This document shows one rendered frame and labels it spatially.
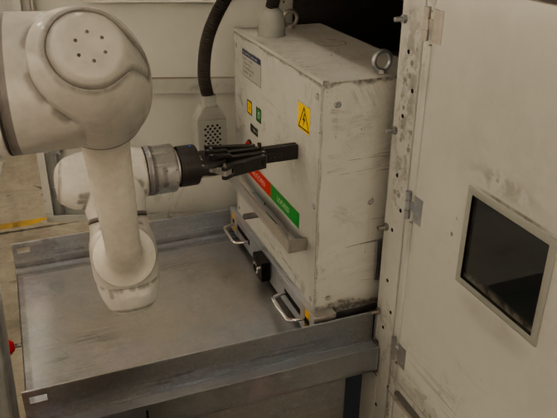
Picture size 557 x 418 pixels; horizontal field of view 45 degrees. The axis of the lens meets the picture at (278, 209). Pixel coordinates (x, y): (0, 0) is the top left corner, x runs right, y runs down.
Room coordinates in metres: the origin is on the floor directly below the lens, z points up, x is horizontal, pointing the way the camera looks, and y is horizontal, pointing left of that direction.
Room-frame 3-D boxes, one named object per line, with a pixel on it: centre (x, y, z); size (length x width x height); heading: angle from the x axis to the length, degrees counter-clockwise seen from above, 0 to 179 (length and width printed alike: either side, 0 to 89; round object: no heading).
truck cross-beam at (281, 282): (1.35, 0.01, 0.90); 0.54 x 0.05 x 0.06; 22
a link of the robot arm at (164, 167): (1.12, 0.21, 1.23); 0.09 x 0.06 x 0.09; 22
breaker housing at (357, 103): (1.44, -0.22, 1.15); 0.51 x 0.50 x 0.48; 112
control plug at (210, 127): (1.51, 0.16, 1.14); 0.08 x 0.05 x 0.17; 112
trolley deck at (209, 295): (1.27, 0.22, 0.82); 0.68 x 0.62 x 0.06; 112
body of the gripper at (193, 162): (1.15, 0.14, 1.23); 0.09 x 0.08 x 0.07; 112
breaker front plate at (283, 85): (1.35, 0.02, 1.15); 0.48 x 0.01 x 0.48; 22
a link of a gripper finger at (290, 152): (1.20, 0.00, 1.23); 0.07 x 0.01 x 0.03; 112
